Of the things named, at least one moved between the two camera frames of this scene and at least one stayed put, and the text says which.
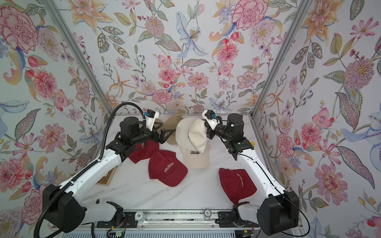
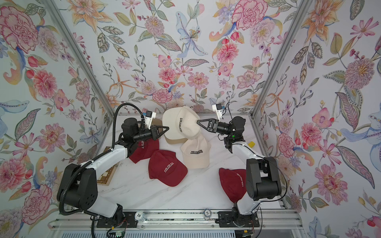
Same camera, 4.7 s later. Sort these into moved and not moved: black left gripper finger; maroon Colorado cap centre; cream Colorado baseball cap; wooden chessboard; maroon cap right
Moved: cream Colorado baseball cap; black left gripper finger
Not moved: maroon cap right; maroon Colorado cap centre; wooden chessboard
